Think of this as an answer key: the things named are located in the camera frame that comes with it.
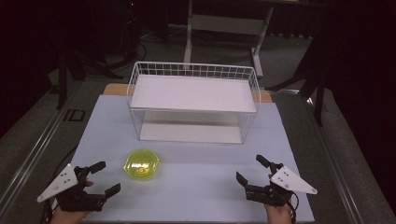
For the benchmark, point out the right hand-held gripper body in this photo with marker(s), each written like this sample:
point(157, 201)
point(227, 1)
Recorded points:
point(288, 183)

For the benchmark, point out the black rectangular floor plate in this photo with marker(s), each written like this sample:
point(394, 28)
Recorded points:
point(74, 115)

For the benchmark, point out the black stand legs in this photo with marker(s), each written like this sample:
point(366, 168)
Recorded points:
point(67, 67)
point(314, 77)

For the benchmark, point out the person's right hand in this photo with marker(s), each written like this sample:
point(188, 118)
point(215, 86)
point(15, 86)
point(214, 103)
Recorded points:
point(278, 214)

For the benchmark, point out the pale blue table mat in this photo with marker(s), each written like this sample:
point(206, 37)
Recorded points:
point(199, 180)

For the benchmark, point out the person's left hand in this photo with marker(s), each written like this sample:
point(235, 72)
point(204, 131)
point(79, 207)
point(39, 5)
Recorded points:
point(67, 216)

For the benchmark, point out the white metal stand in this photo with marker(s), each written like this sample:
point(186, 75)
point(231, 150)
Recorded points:
point(224, 24)

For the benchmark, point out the metal floor rail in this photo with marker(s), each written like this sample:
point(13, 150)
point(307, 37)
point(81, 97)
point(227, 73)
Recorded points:
point(334, 161)
point(34, 152)

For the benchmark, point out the yellow-green translucent plate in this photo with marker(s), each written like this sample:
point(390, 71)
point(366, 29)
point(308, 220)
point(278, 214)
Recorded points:
point(141, 164)

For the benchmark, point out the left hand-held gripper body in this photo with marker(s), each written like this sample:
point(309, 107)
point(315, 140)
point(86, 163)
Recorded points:
point(63, 182)

